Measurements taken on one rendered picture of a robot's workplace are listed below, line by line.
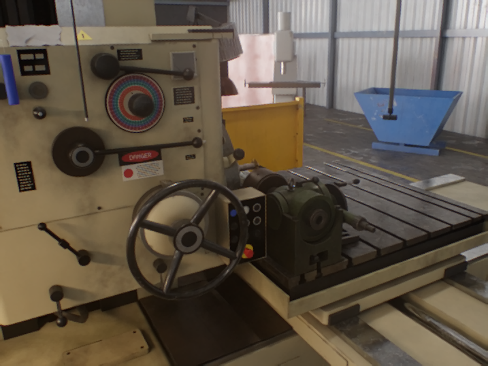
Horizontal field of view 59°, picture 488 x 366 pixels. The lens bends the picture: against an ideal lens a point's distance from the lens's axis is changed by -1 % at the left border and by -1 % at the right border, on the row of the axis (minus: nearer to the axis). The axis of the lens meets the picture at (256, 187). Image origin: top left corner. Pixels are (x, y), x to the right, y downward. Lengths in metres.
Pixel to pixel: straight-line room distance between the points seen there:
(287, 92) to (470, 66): 3.67
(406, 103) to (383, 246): 5.65
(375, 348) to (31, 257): 1.25
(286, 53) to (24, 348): 6.20
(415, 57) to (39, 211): 9.46
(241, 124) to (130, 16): 2.44
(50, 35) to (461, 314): 1.90
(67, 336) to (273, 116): 2.99
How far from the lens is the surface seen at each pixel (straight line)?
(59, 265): 1.48
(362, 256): 1.90
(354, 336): 1.88
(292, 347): 2.15
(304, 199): 1.66
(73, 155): 1.29
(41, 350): 2.22
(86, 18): 2.01
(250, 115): 4.33
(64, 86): 1.34
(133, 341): 2.08
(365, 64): 11.33
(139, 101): 1.29
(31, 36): 1.35
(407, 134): 7.59
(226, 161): 1.57
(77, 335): 2.25
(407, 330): 2.01
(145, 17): 2.07
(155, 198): 1.20
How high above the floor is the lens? 1.87
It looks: 19 degrees down
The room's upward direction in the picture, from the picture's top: 1 degrees counter-clockwise
